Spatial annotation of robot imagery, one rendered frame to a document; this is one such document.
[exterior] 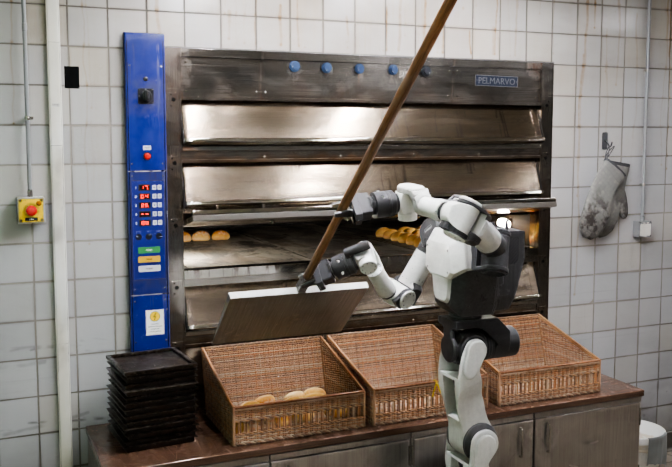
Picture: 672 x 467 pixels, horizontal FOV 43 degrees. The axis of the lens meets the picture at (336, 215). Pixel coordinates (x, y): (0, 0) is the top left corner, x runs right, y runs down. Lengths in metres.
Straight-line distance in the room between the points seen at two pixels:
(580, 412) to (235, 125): 1.97
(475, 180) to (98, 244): 1.78
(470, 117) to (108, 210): 1.75
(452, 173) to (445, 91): 0.39
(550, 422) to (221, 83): 2.04
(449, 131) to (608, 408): 1.45
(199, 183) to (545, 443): 1.87
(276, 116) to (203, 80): 0.35
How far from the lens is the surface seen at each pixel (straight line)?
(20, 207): 3.42
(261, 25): 3.69
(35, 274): 3.53
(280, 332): 3.44
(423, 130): 3.98
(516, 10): 4.30
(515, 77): 4.28
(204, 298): 3.67
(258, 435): 3.33
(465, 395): 3.15
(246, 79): 3.67
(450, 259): 2.97
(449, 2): 2.16
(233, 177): 3.64
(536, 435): 3.90
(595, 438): 4.12
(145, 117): 3.51
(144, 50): 3.52
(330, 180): 3.79
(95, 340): 3.60
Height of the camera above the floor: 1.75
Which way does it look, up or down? 5 degrees down
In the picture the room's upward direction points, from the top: straight up
